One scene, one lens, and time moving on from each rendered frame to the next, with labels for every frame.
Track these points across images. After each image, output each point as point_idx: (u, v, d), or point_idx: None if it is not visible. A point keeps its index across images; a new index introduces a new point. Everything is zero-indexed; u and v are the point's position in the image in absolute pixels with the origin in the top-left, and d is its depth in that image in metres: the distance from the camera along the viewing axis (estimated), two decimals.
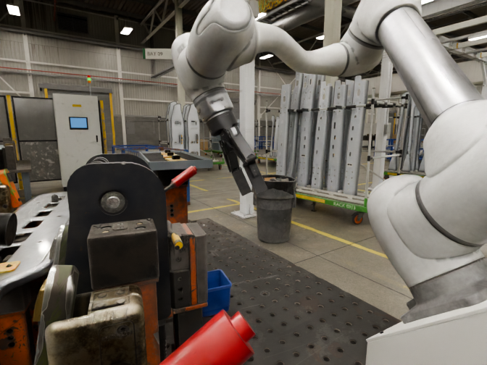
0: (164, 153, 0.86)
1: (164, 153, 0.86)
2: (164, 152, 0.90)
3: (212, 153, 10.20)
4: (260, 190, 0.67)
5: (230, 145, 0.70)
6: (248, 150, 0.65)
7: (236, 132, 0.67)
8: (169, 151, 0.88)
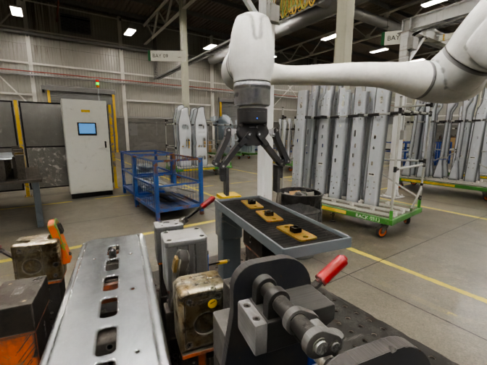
0: (251, 206, 0.72)
1: (250, 206, 0.72)
2: (247, 202, 0.76)
3: None
4: (224, 193, 0.72)
5: (236, 142, 0.72)
6: (216, 155, 0.69)
7: (225, 134, 0.69)
8: (254, 202, 0.74)
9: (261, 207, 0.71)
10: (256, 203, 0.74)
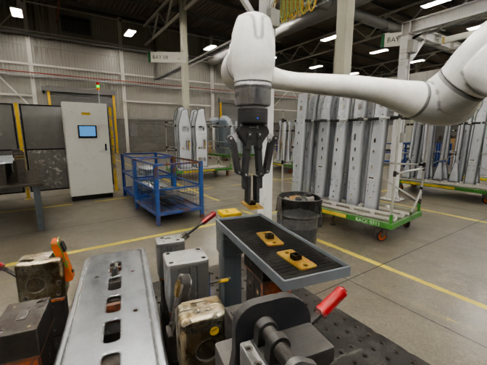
0: (251, 206, 0.72)
1: (250, 206, 0.72)
2: (247, 203, 0.76)
3: (219, 158, 10.06)
4: (246, 200, 0.74)
5: (242, 145, 0.73)
6: (235, 165, 0.71)
7: (230, 143, 0.70)
8: (254, 203, 0.74)
9: (261, 208, 0.71)
10: (256, 204, 0.74)
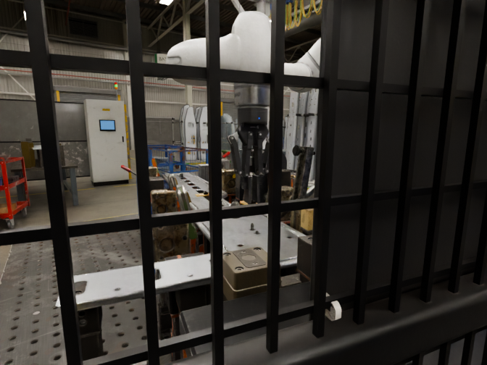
0: None
1: None
2: (246, 203, 0.76)
3: (222, 153, 10.91)
4: (246, 200, 0.74)
5: (242, 145, 0.73)
6: (235, 165, 0.71)
7: (231, 143, 0.70)
8: (254, 203, 0.74)
9: None
10: None
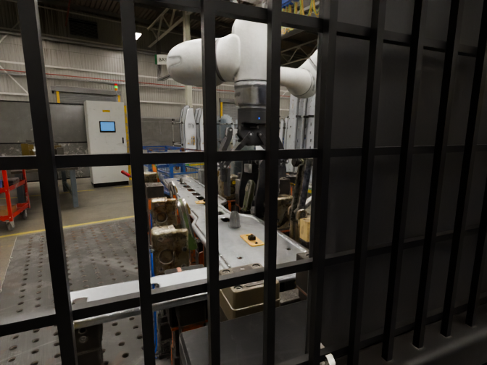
0: (251, 242, 0.74)
1: (251, 242, 0.74)
2: (246, 237, 0.78)
3: None
4: (225, 193, 0.72)
5: (236, 142, 0.72)
6: None
7: (226, 134, 0.69)
8: (254, 238, 0.76)
9: (262, 244, 0.73)
10: (256, 239, 0.76)
